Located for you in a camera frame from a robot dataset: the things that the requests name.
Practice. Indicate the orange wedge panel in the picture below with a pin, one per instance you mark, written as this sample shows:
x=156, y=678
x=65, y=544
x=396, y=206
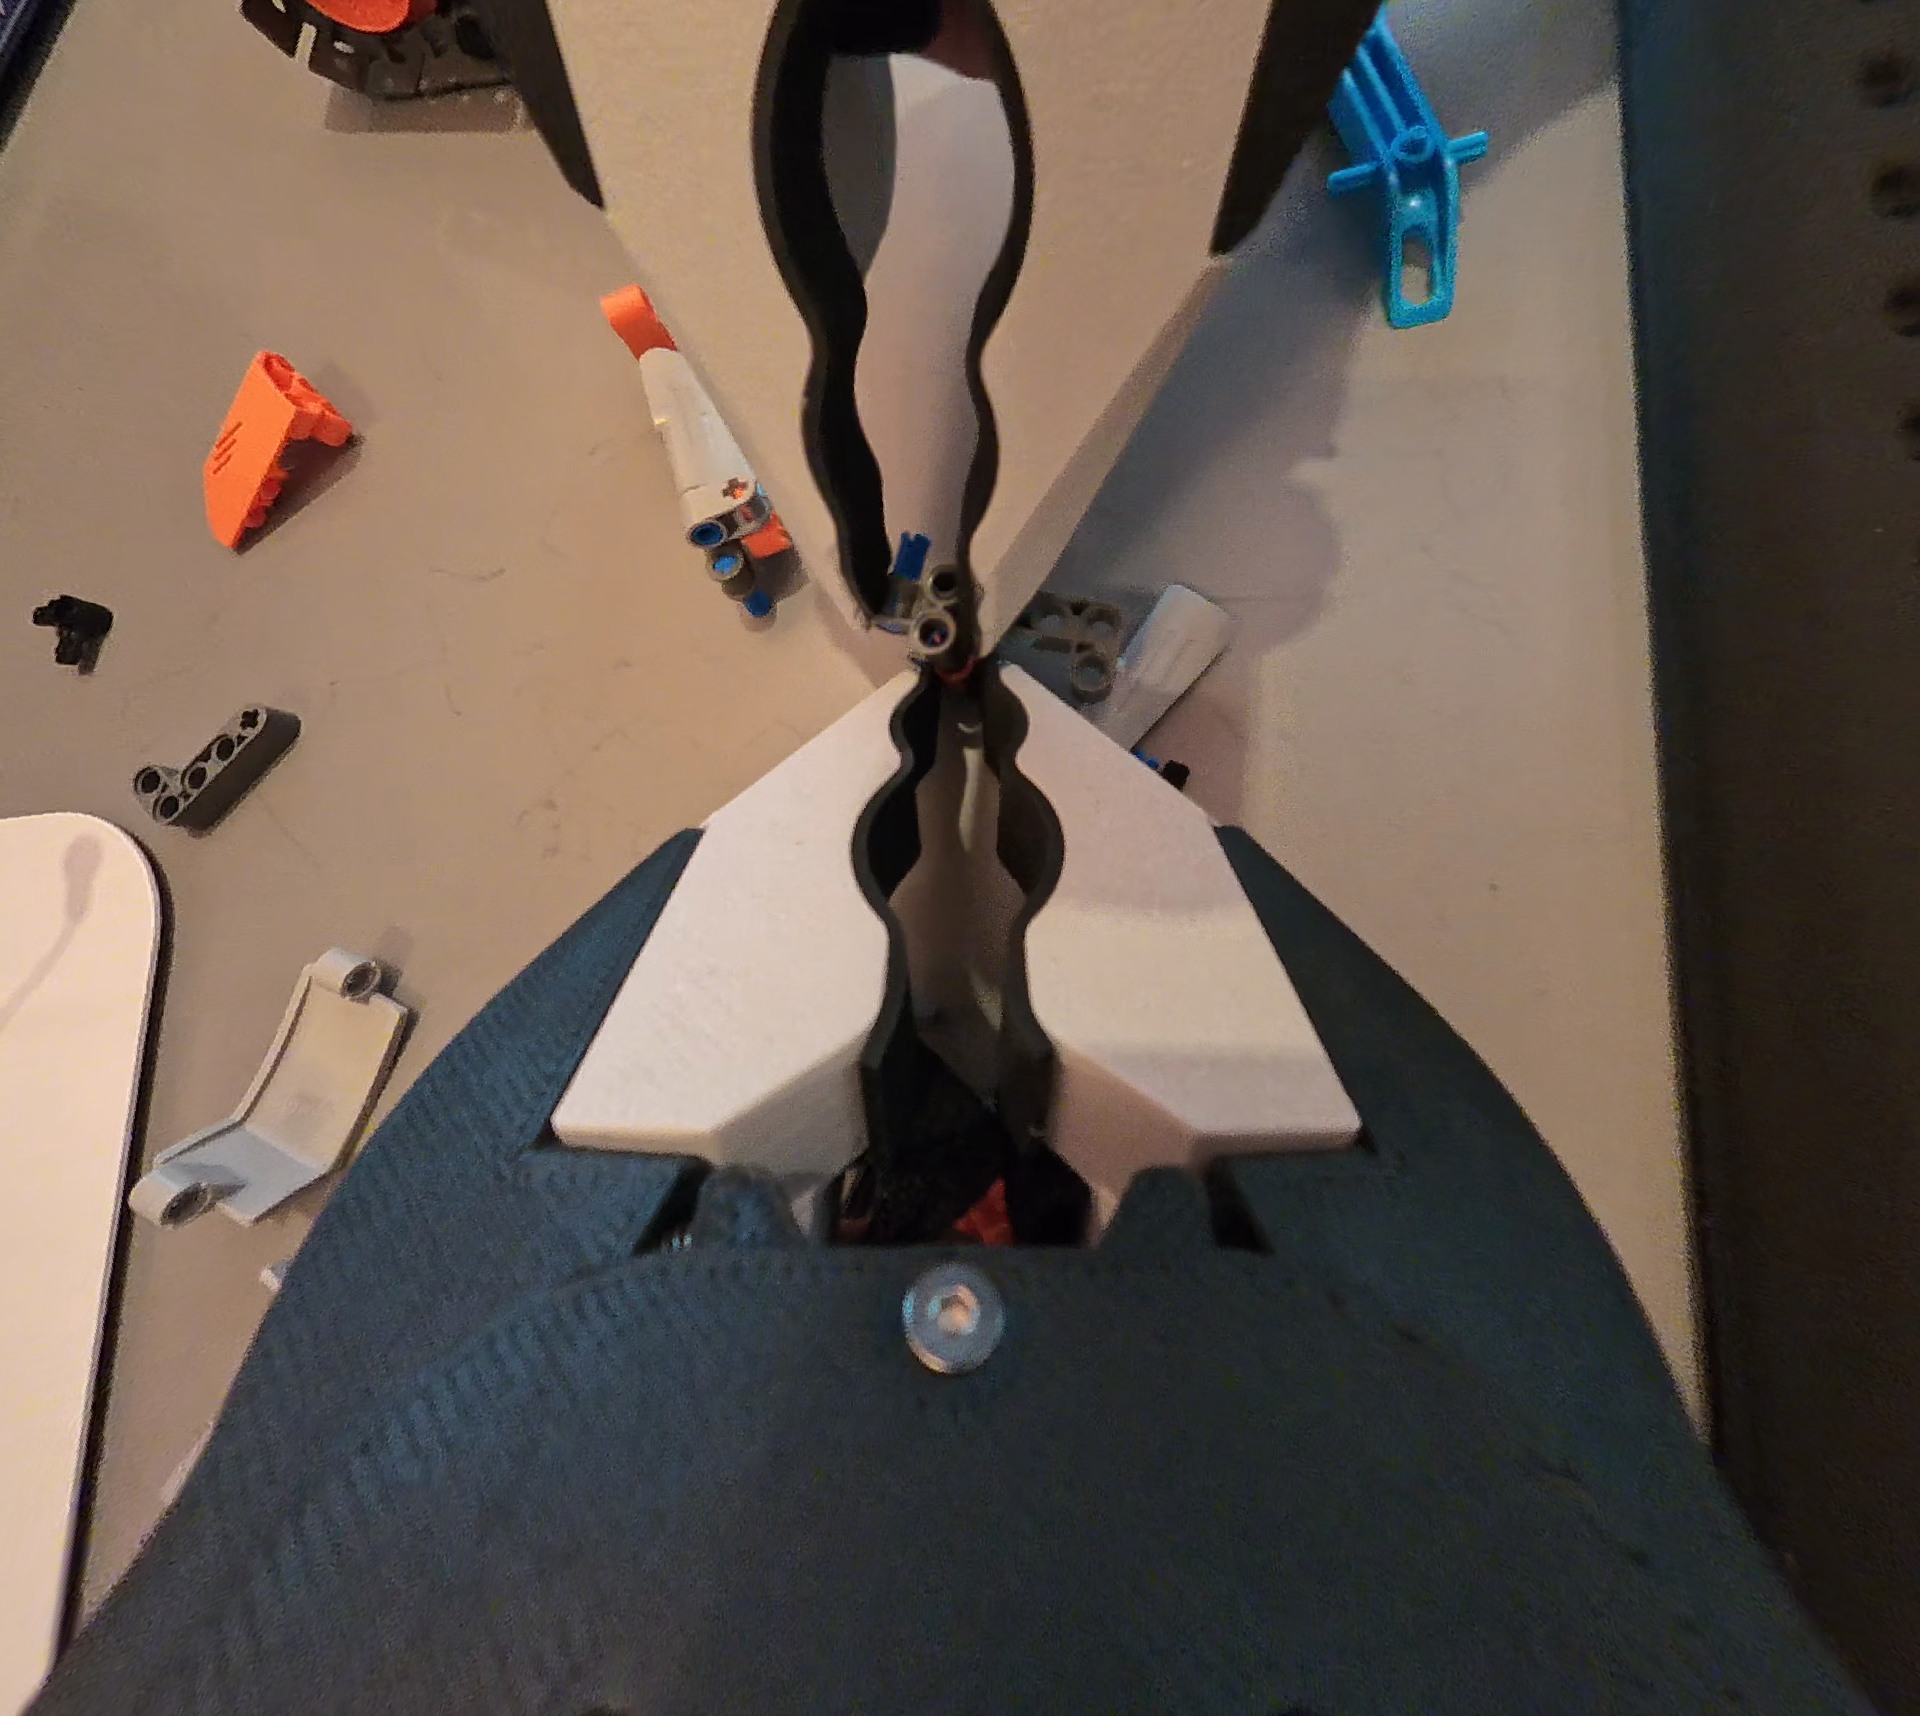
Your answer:
x=263, y=455

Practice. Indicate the grey white orange assembly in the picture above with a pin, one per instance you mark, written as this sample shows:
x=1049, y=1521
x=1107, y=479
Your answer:
x=692, y=427

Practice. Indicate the dark grey double-hole connector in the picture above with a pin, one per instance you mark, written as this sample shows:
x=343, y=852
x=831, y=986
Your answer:
x=942, y=614

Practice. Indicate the small black piece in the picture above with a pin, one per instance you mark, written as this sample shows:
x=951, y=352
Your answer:
x=72, y=628

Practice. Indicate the dark grey beam assembly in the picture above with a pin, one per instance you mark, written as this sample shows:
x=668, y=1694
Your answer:
x=1083, y=653

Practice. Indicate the grey curved panel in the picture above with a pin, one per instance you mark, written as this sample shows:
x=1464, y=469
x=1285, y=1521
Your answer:
x=317, y=1087

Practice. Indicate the white book stand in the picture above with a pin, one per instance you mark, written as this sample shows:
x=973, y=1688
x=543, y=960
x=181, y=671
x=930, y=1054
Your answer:
x=56, y=1144

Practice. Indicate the light blue plastic tool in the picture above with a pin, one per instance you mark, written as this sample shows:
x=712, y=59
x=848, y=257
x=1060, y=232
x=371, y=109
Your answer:
x=1412, y=185

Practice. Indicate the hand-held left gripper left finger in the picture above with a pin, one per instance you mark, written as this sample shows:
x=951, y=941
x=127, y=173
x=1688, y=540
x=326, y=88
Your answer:
x=734, y=980

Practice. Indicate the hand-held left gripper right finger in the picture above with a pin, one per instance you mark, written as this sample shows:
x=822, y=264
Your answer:
x=1172, y=980

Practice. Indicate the black connector with blue pin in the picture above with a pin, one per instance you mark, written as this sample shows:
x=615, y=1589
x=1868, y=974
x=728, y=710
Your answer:
x=1160, y=771

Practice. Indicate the silver wedge piece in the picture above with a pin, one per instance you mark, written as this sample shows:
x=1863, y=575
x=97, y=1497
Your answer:
x=1180, y=657

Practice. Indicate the dark grey three-hole beam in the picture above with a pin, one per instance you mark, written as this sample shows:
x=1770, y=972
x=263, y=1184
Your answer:
x=211, y=771

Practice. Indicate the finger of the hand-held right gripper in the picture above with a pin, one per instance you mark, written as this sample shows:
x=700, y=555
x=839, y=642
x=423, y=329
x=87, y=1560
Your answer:
x=1123, y=66
x=661, y=66

